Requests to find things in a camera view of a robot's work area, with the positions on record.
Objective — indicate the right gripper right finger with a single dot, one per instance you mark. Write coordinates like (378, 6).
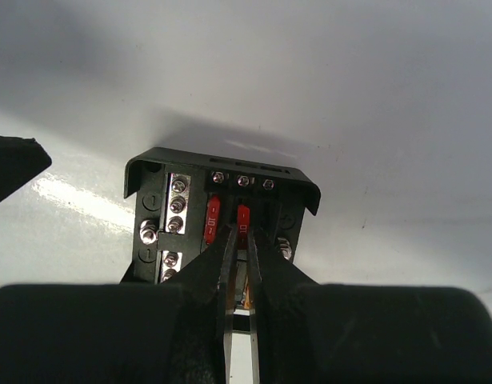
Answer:
(307, 332)

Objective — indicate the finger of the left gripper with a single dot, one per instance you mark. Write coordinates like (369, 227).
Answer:
(21, 160)

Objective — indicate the black fuse box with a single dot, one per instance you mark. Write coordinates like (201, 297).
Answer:
(183, 200)

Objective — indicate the red blade fuse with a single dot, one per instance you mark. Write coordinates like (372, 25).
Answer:
(212, 218)
(243, 224)

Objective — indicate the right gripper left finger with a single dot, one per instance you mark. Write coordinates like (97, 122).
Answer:
(174, 332)

